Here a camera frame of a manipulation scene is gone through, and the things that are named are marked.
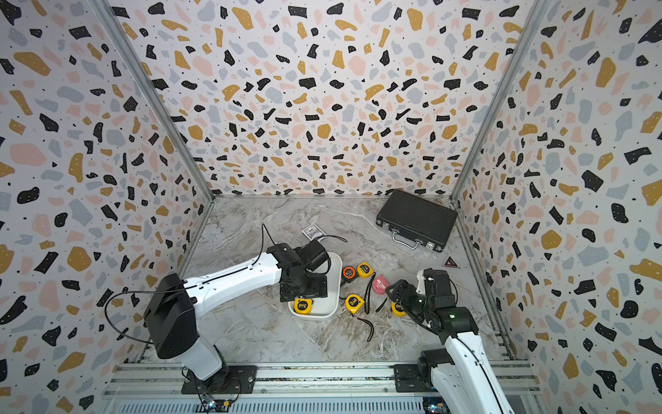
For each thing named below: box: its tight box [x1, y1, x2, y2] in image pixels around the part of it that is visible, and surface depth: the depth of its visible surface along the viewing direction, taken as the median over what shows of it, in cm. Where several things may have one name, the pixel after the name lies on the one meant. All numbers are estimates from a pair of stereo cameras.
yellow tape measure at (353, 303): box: [344, 293, 366, 315], surface depth 89 cm
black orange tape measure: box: [341, 265, 358, 283], surface depth 95 cm
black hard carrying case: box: [375, 188, 459, 253], surface depth 108 cm
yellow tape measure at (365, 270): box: [356, 261, 375, 279], surface depth 97 cm
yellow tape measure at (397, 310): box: [390, 301, 406, 318], surface depth 87 cm
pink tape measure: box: [372, 274, 391, 295], surface depth 94 cm
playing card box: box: [301, 222, 327, 242], surface depth 109 cm
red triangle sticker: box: [442, 253, 462, 270], surface depth 102 cm
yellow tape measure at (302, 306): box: [293, 297, 314, 315], surface depth 87 cm
